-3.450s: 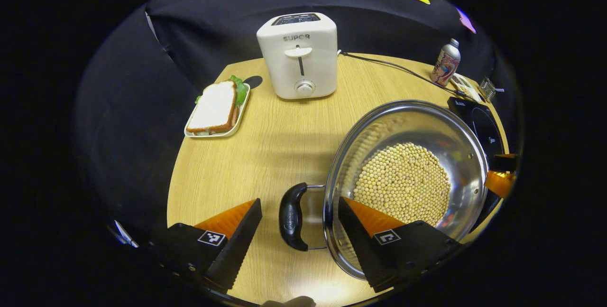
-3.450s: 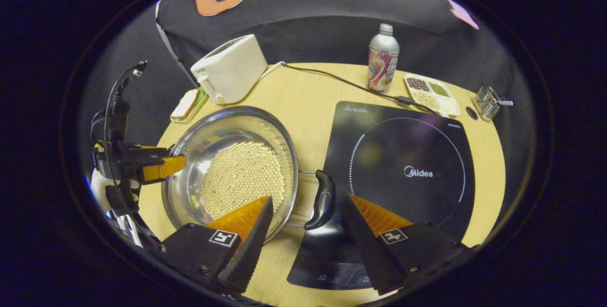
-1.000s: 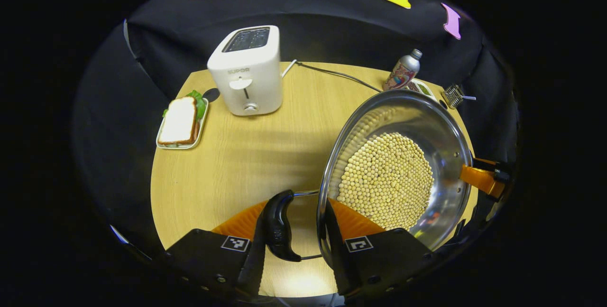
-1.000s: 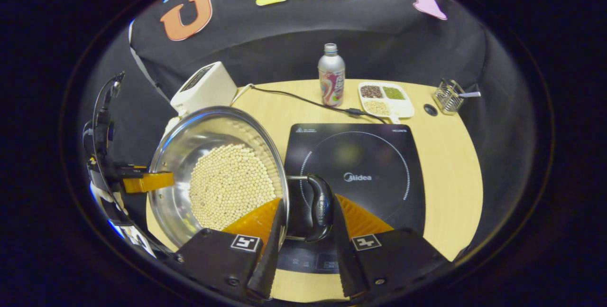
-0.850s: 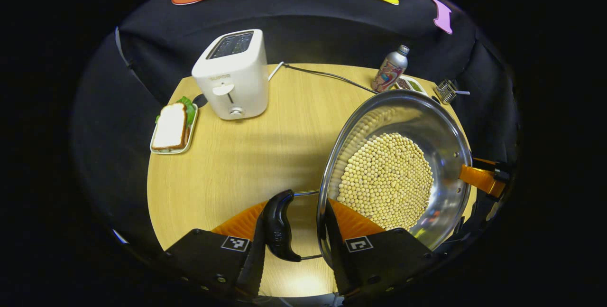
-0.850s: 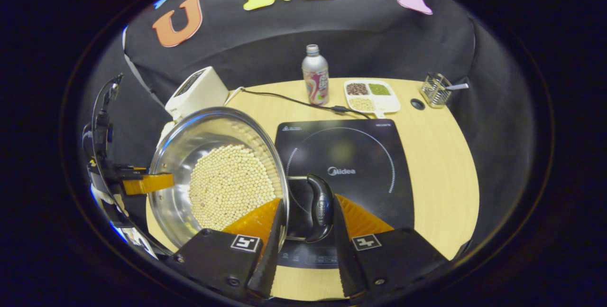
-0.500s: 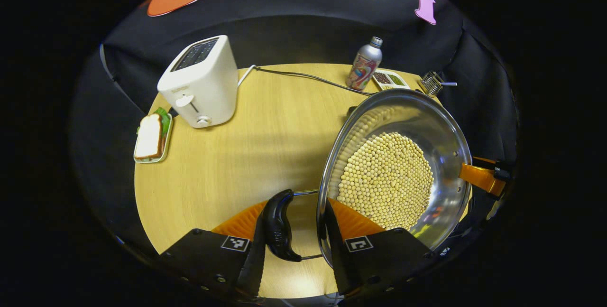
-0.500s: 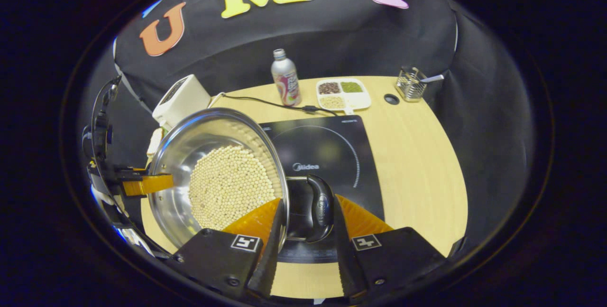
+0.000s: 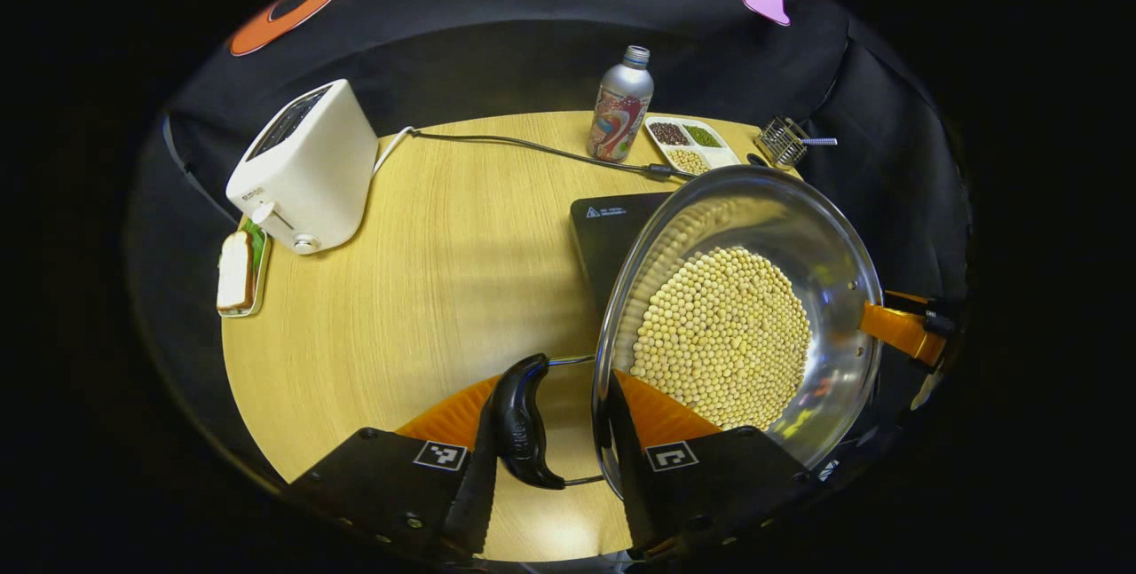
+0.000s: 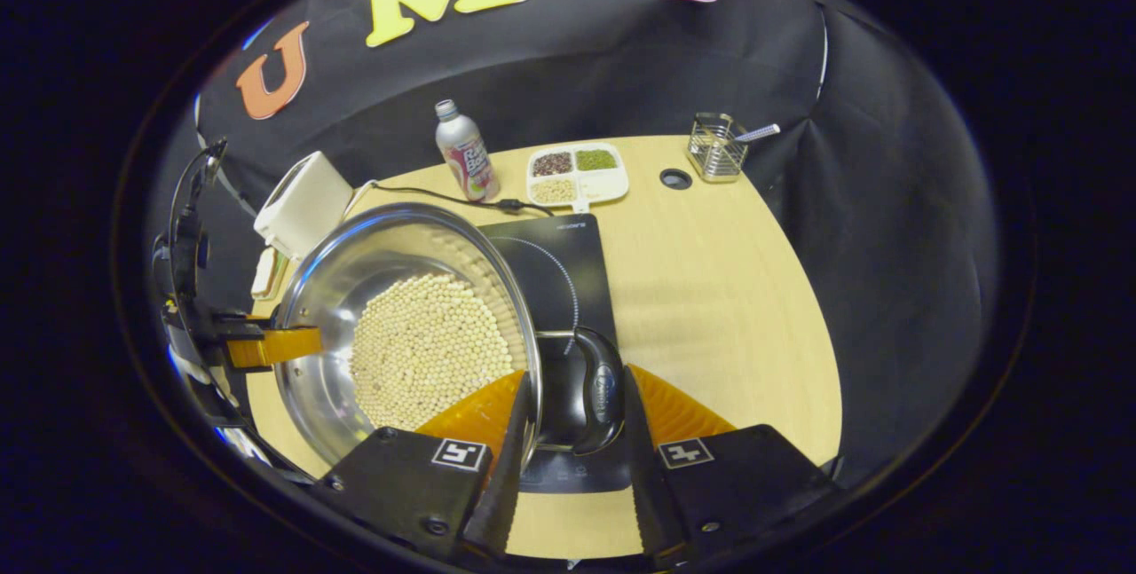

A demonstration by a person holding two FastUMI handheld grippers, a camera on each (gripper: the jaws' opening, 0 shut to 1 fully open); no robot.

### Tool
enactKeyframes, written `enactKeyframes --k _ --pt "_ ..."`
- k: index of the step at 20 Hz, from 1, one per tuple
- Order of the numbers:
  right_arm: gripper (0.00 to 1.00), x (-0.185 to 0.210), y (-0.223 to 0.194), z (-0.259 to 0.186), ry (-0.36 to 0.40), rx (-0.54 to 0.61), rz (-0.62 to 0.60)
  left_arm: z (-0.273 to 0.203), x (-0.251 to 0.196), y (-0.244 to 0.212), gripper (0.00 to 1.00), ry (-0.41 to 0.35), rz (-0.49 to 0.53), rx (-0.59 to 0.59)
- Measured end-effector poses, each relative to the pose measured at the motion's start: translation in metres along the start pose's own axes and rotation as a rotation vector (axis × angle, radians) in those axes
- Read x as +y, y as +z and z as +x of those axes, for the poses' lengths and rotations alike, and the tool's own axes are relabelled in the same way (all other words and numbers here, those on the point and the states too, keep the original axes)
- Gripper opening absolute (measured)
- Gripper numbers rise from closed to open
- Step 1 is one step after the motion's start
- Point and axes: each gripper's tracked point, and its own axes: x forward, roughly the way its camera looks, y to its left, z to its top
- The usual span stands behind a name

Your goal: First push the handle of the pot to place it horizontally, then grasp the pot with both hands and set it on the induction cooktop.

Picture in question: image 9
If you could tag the stainless steel pot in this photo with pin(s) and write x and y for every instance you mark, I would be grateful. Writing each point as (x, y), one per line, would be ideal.
(799, 219)

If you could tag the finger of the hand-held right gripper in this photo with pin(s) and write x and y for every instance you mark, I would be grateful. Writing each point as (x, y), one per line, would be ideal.
(910, 297)
(901, 330)

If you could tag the small green plate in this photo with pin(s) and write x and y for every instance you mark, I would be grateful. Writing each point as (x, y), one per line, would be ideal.
(259, 259)

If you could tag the pile of soybeans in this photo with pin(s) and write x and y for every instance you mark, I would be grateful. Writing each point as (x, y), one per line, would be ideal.
(723, 334)

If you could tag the white toaster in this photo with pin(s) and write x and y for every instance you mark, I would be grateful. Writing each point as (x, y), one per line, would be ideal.
(311, 170)

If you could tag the sandwich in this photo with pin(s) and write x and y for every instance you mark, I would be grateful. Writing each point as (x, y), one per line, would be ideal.
(234, 272)

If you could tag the printed metal bottle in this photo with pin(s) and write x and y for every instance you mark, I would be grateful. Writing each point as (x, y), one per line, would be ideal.
(619, 108)

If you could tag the black induction cooktop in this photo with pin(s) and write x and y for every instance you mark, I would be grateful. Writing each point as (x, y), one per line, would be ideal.
(612, 237)

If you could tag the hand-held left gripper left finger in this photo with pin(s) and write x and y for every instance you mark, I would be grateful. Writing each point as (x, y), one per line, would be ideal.
(475, 485)

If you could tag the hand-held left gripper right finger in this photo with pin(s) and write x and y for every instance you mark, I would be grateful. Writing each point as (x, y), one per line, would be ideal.
(635, 485)

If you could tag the white divided bean tray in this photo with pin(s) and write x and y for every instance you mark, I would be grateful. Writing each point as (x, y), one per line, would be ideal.
(692, 146)

